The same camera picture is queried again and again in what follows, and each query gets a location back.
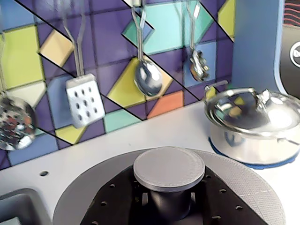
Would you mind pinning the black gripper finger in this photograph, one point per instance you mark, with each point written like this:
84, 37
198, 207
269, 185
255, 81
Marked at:
117, 201
215, 204

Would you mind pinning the silver pot lid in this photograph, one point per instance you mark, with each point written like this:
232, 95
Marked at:
253, 112

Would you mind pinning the silver pot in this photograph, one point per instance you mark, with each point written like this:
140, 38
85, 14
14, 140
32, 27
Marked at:
248, 147

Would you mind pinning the gray sink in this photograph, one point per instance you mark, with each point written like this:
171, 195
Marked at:
21, 206

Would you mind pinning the silver slotted spatula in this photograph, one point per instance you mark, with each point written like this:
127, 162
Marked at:
85, 100

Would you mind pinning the silver spoon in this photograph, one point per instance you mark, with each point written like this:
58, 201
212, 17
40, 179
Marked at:
148, 77

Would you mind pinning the silver skimmer ladle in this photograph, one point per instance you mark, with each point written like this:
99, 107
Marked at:
14, 122

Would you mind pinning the silver pasta fork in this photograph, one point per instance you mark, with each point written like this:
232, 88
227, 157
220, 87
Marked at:
199, 66

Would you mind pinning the colourful tile backsplash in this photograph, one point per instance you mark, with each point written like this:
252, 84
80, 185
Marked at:
112, 35

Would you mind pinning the blue toy kitchen cabinet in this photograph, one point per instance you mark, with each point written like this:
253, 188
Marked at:
255, 42

